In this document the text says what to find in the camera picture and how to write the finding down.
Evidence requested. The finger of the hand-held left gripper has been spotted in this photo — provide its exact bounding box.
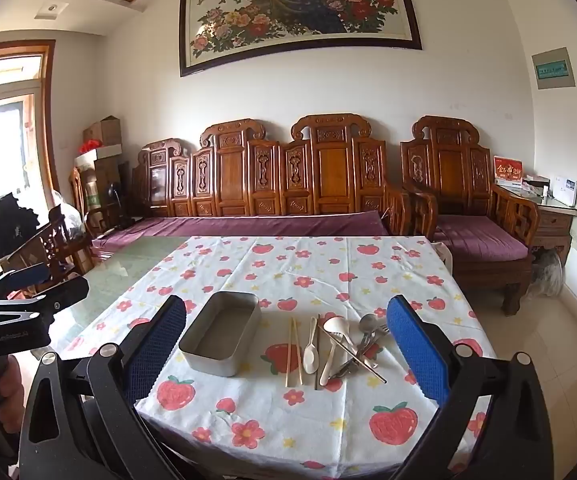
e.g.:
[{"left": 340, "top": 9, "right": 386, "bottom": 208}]
[
  {"left": 0, "top": 274, "right": 91, "bottom": 319},
  {"left": 0, "top": 262, "right": 52, "bottom": 302}
]

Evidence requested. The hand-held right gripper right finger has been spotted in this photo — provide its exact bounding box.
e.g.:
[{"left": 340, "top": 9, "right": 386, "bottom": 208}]
[{"left": 385, "top": 295, "right": 555, "bottom": 480}]

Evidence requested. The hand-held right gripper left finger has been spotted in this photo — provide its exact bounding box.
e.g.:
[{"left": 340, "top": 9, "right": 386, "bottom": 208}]
[{"left": 18, "top": 295, "right": 189, "bottom": 480}]

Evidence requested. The metal fork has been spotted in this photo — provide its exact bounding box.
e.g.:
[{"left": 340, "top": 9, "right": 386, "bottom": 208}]
[{"left": 341, "top": 324, "right": 390, "bottom": 378}]

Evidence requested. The metal spoon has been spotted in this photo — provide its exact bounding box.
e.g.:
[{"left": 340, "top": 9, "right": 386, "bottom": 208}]
[{"left": 329, "top": 313, "right": 380, "bottom": 378}]

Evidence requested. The rectangular metal tray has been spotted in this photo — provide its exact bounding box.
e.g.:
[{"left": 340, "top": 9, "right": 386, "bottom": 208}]
[{"left": 178, "top": 290, "right": 260, "bottom": 376}]

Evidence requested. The large cream spoon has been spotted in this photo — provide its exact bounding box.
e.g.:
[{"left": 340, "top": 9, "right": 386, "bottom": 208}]
[{"left": 319, "top": 316, "right": 353, "bottom": 387}]

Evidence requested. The small cream spoon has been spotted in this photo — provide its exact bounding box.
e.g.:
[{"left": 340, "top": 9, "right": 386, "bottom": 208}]
[{"left": 302, "top": 316, "right": 319, "bottom": 374}]

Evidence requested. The light wooden chopstick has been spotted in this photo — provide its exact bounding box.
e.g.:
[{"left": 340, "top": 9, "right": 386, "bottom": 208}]
[
  {"left": 293, "top": 316, "right": 304, "bottom": 387},
  {"left": 285, "top": 316, "right": 294, "bottom": 388}
]

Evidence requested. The wooden dining chair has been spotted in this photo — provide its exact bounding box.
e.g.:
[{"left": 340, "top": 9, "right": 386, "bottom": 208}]
[{"left": 0, "top": 205, "right": 94, "bottom": 291}]

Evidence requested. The dark cloth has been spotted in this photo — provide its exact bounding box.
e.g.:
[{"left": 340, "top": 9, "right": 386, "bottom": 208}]
[{"left": 0, "top": 192, "right": 39, "bottom": 261}]

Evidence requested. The clear plastic bag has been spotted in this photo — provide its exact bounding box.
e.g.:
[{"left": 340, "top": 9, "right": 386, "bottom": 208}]
[{"left": 51, "top": 190, "right": 88, "bottom": 238}]

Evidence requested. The purple armchair seat cushion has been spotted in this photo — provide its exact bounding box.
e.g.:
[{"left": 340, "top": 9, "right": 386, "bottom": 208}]
[{"left": 433, "top": 214, "right": 530, "bottom": 263}]

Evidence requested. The white flat box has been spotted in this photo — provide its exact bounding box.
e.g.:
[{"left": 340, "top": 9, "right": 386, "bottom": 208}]
[{"left": 74, "top": 144, "right": 123, "bottom": 171}]

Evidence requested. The long purple sofa cushion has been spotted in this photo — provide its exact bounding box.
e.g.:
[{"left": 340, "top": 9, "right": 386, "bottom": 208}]
[{"left": 91, "top": 210, "right": 390, "bottom": 261}]

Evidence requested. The strawberry floral tablecloth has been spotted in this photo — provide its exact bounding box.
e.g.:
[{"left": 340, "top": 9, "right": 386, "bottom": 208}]
[{"left": 48, "top": 235, "right": 499, "bottom": 480}]

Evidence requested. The grey plastic bag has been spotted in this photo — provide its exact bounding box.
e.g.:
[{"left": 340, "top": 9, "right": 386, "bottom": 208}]
[{"left": 531, "top": 250, "right": 565, "bottom": 297}]

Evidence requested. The brown cardboard box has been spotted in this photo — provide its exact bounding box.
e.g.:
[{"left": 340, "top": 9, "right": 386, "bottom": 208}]
[{"left": 83, "top": 116, "right": 122, "bottom": 148}]

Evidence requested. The wooden side table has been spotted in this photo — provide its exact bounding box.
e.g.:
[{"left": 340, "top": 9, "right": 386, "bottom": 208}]
[{"left": 493, "top": 182, "right": 577, "bottom": 267}]

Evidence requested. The carved wooden armchair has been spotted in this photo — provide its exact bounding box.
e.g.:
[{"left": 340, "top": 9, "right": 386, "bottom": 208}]
[{"left": 401, "top": 116, "right": 541, "bottom": 316}]

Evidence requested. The long carved wooden sofa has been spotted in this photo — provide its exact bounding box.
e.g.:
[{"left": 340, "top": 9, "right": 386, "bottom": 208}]
[{"left": 86, "top": 119, "right": 414, "bottom": 261}]

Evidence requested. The red desk calendar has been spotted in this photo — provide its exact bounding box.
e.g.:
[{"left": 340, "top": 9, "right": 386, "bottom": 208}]
[{"left": 493, "top": 156, "right": 523, "bottom": 190}]

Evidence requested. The white desk telephone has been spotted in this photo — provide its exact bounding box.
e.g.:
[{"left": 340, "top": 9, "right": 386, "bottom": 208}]
[{"left": 551, "top": 176, "right": 577, "bottom": 207}]

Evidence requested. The framed peacock flower painting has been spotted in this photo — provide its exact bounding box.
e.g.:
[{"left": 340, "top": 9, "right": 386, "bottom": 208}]
[{"left": 178, "top": 0, "right": 423, "bottom": 78}]

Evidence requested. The wooden door frame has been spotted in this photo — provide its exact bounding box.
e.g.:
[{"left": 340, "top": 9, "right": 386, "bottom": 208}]
[{"left": 0, "top": 40, "right": 60, "bottom": 201}]

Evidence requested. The grey wall box green label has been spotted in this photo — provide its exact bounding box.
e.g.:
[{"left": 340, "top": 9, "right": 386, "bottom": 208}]
[{"left": 531, "top": 47, "right": 576, "bottom": 91}]

